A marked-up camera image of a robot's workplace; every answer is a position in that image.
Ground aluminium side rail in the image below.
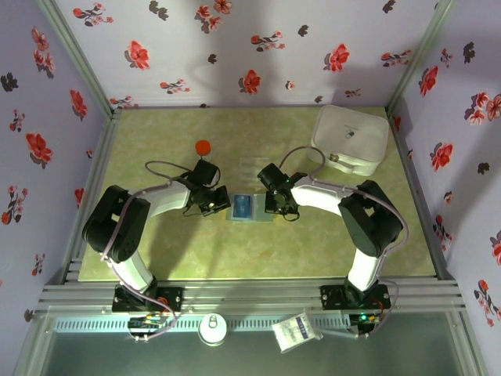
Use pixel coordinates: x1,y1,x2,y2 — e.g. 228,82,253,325
387,109,457,281
62,109,123,283

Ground red-capped orange pill bottle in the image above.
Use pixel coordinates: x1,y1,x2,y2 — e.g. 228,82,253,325
195,139,214,162

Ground grey-green card holder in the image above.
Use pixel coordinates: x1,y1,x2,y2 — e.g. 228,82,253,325
225,191,276,224

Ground silver tin can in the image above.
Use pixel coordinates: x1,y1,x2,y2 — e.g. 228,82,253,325
198,313,229,347

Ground aluminium frame post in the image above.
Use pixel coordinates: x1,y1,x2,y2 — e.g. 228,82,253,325
37,0,121,118
386,0,460,114

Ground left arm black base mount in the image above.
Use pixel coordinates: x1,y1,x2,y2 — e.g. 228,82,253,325
112,285,184,313

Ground white label tag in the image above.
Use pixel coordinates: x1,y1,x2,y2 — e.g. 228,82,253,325
272,311,319,354

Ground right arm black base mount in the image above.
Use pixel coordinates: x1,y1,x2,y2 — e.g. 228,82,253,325
320,284,391,311

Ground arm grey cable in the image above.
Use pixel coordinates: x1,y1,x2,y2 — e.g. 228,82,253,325
280,145,411,338
99,159,196,342

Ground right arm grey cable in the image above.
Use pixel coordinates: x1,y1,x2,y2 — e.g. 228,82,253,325
280,145,411,338

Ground left arm grey cable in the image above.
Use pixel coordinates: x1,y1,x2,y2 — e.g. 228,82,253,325
99,159,196,342

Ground aluminium front frame rail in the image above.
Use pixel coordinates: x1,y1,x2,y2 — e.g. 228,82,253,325
37,277,467,314

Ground white slotted cable duct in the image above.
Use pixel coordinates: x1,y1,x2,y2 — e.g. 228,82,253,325
52,317,355,333

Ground white medicine box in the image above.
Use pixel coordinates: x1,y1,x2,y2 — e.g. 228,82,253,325
308,104,390,177

